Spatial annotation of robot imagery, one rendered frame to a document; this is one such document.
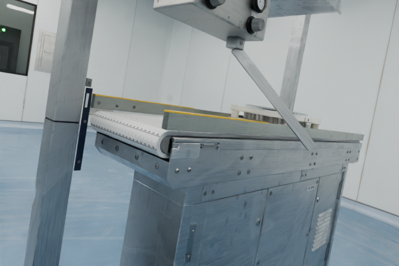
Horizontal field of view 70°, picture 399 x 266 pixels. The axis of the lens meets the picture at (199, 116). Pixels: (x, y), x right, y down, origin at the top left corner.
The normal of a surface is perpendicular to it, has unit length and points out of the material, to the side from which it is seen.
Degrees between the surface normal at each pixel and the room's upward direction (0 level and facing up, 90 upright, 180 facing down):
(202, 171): 90
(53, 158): 90
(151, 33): 90
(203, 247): 90
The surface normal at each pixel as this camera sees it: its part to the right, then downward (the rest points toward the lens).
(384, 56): -0.74, -0.09
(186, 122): 0.72, 0.16
